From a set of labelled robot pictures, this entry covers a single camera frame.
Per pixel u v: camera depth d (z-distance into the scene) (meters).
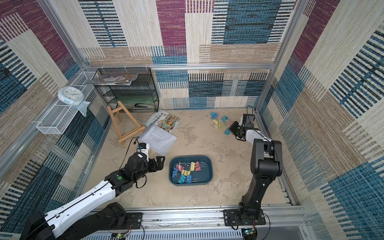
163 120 1.15
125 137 1.00
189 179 0.85
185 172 0.87
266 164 0.52
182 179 0.85
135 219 0.73
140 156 0.62
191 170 0.89
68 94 0.75
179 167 0.87
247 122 0.79
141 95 1.12
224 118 1.11
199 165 0.89
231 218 0.73
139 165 0.61
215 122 1.12
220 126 1.08
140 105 1.10
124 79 0.88
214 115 1.15
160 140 1.02
